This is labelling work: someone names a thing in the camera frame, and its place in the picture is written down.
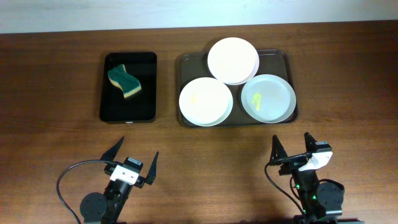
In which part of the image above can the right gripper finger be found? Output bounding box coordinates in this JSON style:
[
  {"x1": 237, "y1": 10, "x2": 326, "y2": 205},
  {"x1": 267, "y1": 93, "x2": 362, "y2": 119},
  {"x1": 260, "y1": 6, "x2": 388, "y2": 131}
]
[
  {"x1": 304, "y1": 132, "x2": 317, "y2": 152},
  {"x1": 269, "y1": 134, "x2": 288, "y2": 165}
]

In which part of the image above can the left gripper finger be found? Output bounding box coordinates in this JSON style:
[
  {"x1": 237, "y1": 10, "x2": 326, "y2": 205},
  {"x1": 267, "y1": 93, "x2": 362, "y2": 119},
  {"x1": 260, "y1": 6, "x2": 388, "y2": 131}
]
[
  {"x1": 100, "y1": 136, "x2": 124, "y2": 162},
  {"x1": 145, "y1": 152, "x2": 159, "y2": 185}
]

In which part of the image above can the light blue round plate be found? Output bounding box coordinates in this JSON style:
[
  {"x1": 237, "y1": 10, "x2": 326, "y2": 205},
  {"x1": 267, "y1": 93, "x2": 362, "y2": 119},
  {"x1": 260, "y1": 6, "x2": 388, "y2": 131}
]
[{"x1": 241, "y1": 74, "x2": 297, "y2": 124}]

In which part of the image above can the green and yellow sponge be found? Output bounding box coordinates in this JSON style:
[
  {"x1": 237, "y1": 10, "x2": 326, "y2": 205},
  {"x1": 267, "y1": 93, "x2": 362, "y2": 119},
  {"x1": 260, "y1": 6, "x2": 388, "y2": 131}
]
[{"x1": 107, "y1": 64, "x2": 142, "y2": 99}]

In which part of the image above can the white round plate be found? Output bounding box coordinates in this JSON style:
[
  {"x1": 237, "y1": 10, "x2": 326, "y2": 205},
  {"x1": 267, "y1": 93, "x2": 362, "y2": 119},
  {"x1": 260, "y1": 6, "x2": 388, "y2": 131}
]
[{"x1": 178, "y1": 77, "x2": 233, "y2": 127}]

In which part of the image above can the pink round plate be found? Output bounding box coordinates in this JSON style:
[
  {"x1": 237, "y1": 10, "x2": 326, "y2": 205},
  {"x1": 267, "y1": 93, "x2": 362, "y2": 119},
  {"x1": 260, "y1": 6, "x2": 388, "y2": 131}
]
[{"x1": 207, "y1": 37, "x2": 259, "y2": 85}]

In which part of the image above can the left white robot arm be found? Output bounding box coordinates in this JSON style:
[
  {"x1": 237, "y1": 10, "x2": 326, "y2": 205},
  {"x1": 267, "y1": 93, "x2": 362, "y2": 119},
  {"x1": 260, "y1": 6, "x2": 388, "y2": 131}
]
[{"x1": 80, "y1": 138, "x2": 159, "y2": 223}]

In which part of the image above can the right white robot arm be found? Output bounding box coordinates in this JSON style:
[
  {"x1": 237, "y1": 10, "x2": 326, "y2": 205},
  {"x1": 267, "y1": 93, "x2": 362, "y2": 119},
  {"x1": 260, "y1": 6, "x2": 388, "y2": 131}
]
[{"x1": 265, "y1": 132, "x2": 345, "y2": 223}]

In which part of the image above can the black rectangular tray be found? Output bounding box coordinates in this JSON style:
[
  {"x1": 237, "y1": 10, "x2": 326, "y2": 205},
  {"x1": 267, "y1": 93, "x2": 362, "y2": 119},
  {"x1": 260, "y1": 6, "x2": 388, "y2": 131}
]
[{"x1": 99, "y1": 52, "x2": 157, "y2": 124}]

